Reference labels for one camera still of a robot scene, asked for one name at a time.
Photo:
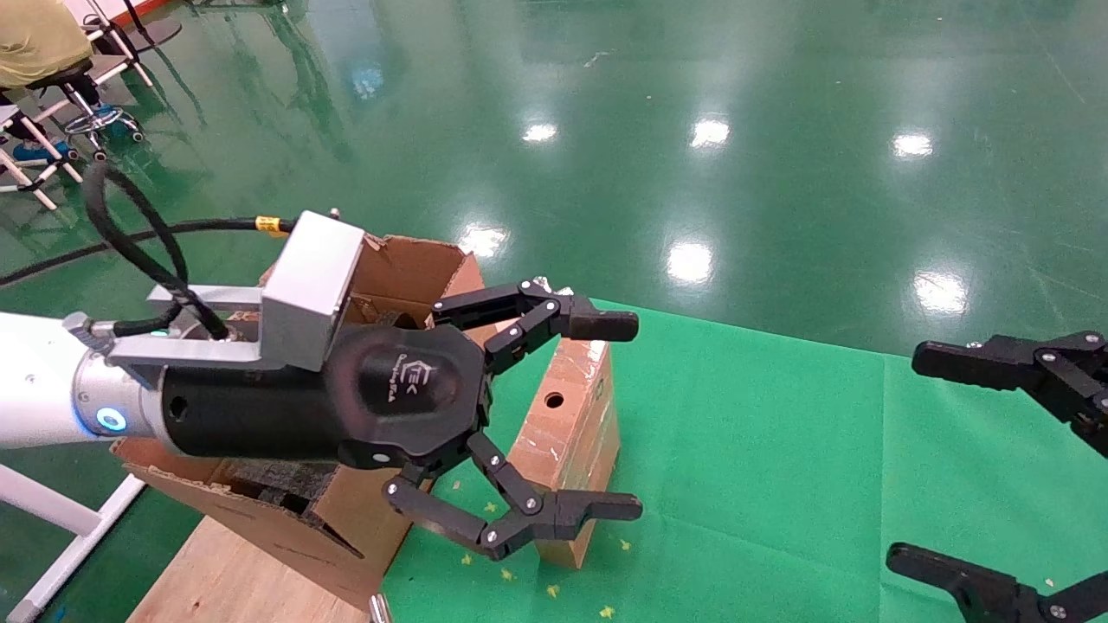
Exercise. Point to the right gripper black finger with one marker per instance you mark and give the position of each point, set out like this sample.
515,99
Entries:
1004,363
978,588

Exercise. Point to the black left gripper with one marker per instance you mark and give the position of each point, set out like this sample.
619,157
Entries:
398,389

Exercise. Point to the slim cardboard box with hole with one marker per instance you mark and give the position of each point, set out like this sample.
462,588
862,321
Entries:
563,433

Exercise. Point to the large open cardboard carton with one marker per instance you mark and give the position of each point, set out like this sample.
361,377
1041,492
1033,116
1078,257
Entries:
415,268

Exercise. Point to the green cloth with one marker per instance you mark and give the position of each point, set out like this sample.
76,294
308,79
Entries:
762,484

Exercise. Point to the black floor stand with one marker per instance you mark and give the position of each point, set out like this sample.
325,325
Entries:
160,35

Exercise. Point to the black stool with chrome base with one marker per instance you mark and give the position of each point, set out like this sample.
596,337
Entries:
65,76

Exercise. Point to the person in yellow shirt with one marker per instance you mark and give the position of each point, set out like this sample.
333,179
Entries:
35,39

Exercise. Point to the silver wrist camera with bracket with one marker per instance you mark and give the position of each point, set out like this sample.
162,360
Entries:
307,285

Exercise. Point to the white tube table frame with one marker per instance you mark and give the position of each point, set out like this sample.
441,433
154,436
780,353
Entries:
130,56

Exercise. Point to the white tube rack frame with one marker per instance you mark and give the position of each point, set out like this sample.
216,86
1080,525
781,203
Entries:
26,180

